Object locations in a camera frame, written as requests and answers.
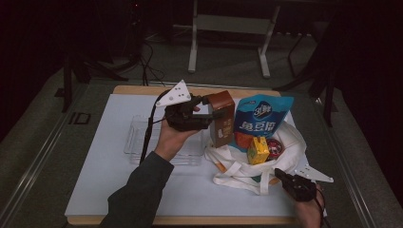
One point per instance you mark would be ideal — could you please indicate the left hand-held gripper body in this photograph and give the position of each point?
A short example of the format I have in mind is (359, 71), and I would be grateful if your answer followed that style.
(180, 118)

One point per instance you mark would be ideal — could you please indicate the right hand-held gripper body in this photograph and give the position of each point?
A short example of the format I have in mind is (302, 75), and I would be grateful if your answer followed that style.
(301, 190)

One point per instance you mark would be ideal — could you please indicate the brown drink carton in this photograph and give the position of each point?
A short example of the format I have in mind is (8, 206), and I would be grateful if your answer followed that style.
(223, 120)

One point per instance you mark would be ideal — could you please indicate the small red round can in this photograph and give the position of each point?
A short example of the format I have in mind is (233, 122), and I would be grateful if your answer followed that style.
(275, 148)

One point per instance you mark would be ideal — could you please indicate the clear plastic tray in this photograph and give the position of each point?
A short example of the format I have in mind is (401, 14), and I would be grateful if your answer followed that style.
(190, 152)

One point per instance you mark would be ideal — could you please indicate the white tote bag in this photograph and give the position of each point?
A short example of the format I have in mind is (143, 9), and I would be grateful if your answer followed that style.
(234, 172)

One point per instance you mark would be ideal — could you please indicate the blue snack pouch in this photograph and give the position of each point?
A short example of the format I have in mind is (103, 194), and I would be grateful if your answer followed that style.
(263, 123)

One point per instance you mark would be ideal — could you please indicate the person's left hand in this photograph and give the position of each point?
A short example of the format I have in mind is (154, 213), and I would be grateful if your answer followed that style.
(171, 141)

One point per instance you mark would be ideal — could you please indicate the person's right hand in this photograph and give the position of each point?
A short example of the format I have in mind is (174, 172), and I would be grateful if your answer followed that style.
(310, 213)

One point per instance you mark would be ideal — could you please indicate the black metal stand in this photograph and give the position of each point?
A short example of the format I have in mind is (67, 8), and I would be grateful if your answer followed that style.
(329, 98)

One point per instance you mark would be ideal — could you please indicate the black floor plate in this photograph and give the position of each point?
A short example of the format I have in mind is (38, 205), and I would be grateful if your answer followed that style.
(79, 118)

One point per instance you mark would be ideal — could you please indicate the metal floor rail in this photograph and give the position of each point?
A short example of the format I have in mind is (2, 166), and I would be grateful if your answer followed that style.
(348, 171)
(34, 164)

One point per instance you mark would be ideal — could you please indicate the white metal stand frame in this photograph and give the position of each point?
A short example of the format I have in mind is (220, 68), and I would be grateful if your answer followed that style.
(234, 23)

